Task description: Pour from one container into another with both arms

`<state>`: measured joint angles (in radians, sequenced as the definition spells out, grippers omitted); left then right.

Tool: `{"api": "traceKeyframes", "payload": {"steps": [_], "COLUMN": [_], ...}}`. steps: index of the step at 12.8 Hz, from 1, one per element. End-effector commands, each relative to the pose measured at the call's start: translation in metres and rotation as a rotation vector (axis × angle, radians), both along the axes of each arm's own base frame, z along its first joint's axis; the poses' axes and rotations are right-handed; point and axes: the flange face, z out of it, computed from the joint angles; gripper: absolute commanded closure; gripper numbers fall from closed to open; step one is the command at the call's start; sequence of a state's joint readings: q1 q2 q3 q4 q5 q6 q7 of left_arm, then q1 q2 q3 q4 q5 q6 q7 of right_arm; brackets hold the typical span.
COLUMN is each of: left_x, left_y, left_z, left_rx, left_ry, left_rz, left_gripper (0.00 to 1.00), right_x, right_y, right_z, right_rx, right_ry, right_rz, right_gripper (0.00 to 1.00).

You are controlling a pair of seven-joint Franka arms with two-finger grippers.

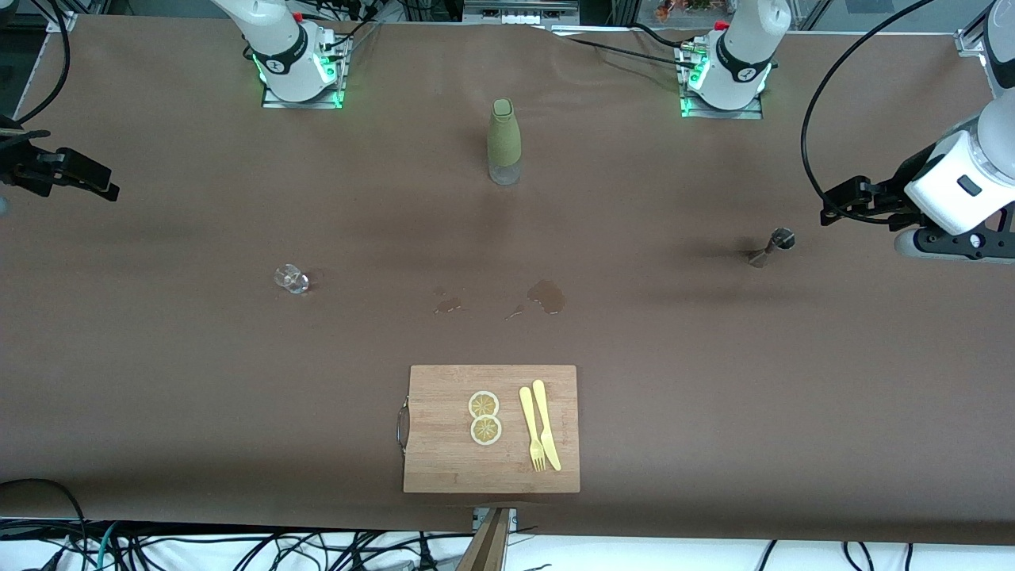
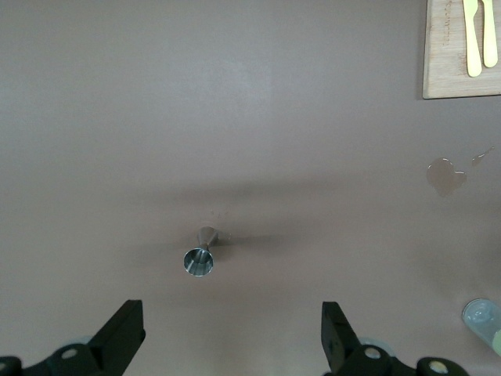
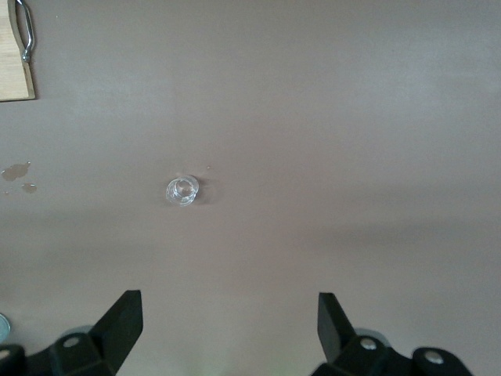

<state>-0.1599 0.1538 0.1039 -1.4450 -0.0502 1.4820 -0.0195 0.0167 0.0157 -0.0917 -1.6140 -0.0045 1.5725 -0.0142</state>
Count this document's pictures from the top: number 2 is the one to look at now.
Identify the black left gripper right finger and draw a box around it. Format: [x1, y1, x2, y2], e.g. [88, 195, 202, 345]
[321, 300, 470, 376]

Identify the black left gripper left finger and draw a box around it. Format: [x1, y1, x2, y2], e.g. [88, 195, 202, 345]
[0, 299, 146, 376]

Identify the steel jigger measuring cup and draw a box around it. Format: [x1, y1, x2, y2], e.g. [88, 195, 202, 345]
[182, 226, 220, 278]

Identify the green sleeved glass bottle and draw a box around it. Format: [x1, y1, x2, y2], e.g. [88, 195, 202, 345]
[462, 298, 501, 356]

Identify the large liquid puddle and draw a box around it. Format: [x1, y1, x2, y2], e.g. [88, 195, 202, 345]
[425, 157, 468, 197]

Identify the small liquid streak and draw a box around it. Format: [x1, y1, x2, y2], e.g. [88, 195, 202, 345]
[470, 146, 496, 166]

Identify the wooden cutting board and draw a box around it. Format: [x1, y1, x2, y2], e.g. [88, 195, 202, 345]
[422, 0, 501, 99]

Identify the yellow plastic knife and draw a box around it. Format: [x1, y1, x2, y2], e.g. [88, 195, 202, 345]
[463, 0, 483, 78]

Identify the yellow plastic fork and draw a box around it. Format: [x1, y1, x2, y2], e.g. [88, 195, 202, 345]
[481, 0, 499, 68]

